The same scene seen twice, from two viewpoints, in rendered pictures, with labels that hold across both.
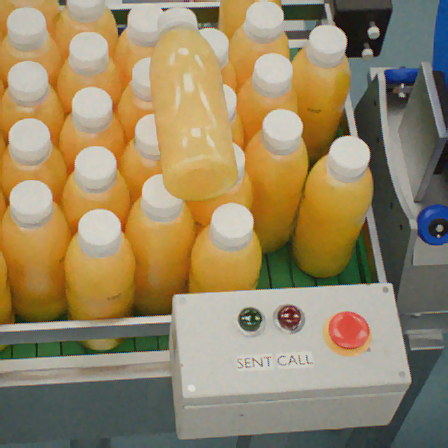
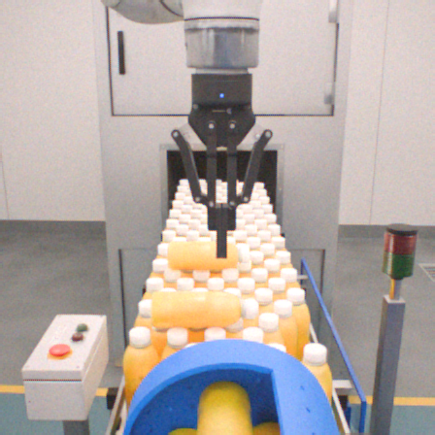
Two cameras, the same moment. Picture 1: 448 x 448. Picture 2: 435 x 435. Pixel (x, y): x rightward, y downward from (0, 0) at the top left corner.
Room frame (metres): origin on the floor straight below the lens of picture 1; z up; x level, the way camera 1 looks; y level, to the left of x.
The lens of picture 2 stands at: (0.95, -0.83, 1.58)
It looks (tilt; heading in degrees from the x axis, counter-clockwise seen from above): 17 degrees down; 104
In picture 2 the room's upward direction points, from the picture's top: straight up
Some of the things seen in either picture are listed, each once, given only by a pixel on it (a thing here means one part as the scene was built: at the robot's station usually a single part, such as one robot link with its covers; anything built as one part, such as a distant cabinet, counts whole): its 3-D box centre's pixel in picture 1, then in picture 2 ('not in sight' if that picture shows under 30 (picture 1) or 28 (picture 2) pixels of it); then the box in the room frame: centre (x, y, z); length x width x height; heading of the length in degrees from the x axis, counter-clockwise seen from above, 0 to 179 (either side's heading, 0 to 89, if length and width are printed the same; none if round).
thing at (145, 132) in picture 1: (155, 134); not in sight; (0.68, 0.08, 1.09); 0.04 x 0.04 x 0.02
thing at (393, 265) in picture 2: not in sight; (398, 261); (1.07, 0.25, 1.18); 0.06 x 0.06 x 0.05
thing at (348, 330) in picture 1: (348, 331); (59, 351); (0.49, -0.12, 1.11); 0.04 x 0.04 x 0.01
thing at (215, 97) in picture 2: not in sight; (221, 110); (0.79, -0.19, 1.52); 0.08 x 0.07 x 0.09; 14
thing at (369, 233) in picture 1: (352, 149); not in sight; (0.79, -0.13, 0.96); 0.40 x 0.01 x 0.03; 14
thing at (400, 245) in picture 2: not in sight; (400, 241); (1.07, 0.25, 1.23); 0.06 x 0.06 x 0.04
